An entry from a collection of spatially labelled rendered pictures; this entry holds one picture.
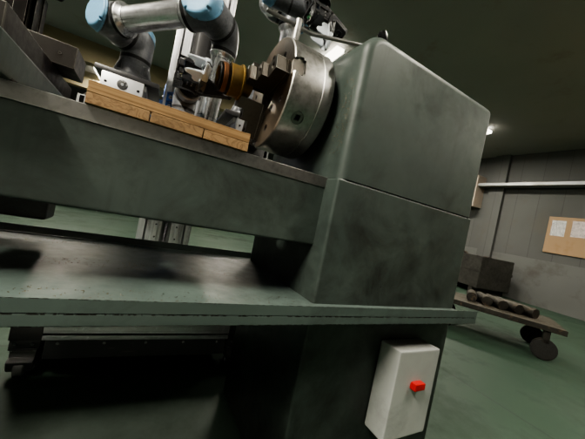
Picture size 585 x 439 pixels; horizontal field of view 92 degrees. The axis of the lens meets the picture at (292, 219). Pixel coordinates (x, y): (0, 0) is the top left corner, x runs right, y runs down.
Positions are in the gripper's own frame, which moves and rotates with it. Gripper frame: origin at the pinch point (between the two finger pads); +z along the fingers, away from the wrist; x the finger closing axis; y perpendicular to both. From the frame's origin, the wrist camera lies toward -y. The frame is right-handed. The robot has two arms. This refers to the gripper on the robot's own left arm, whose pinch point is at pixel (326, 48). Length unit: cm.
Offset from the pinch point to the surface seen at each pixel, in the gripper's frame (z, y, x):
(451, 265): 68, -50, -1
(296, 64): 25.8, 17.6, 8.8
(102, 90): 48, 54, 3
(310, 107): 34.1, 11.4, 5.6
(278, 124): 38.1, 17.7, -0.2
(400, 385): 103, -26, -8
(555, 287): 28, -653, -158
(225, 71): 25.6, 31.8, -2.7
